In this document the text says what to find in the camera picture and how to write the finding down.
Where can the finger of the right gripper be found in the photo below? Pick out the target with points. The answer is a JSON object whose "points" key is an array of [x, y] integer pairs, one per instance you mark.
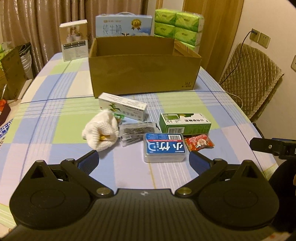
{"points": [[263, 145]]}

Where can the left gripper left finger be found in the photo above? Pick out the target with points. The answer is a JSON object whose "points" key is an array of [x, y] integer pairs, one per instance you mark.
{"points": [[79, 170]]}

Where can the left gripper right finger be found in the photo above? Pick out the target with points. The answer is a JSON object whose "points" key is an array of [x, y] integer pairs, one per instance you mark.
{"points": [[208, 172]]}

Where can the white knitted cloth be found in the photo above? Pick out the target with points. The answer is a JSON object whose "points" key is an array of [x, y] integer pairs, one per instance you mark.
{"points": [[101, 132]]}

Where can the green white spray box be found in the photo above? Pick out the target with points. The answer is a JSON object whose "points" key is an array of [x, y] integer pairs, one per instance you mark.
{"points": [[188, 124]]}

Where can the clear bag of hairpins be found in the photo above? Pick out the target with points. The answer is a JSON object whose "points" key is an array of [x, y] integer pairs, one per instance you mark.
{"points": [[132, 133]]}

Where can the red candy wrapper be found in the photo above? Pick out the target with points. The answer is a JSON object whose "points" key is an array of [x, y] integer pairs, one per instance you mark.
{"points": [[196, 143]]}

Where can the clear blue floss box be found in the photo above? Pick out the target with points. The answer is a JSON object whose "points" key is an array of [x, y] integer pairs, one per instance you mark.
{"points": [[164, 147]]}

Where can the green wrapped candy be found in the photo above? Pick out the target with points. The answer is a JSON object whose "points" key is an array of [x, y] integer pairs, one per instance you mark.
{"points": [[119, 117]]}

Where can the quilted brown chair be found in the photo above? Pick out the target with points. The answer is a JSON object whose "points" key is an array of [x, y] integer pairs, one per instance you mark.
{"points": [[252, 79]]}

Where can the white green medicine box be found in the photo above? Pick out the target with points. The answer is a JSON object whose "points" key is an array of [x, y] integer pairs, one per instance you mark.
{"points": [[130, 108]]}

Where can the brown cardboard box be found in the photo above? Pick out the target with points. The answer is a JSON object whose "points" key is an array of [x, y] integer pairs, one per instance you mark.
{"points": [[141, 64]]}

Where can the brown carton on floor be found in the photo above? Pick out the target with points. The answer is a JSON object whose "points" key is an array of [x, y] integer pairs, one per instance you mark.
{"points": [[16, 69]]}

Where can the white product box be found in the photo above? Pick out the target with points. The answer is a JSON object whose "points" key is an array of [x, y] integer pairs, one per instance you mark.
{"points": [[74, 40]]}

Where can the green tissue pack stack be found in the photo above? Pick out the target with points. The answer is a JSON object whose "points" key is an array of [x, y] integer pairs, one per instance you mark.
{"points": [[180, 25]]}

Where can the beige curtain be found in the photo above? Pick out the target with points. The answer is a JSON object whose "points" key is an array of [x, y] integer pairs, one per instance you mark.
{"points": [[37, 22]]}

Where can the blue milk carton box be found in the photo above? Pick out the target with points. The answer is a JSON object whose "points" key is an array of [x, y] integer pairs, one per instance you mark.
{"points": [[123, 24]]}

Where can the wall power socket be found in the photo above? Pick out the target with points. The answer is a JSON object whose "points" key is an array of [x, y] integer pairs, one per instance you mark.
{"points": [[254, 35]]}

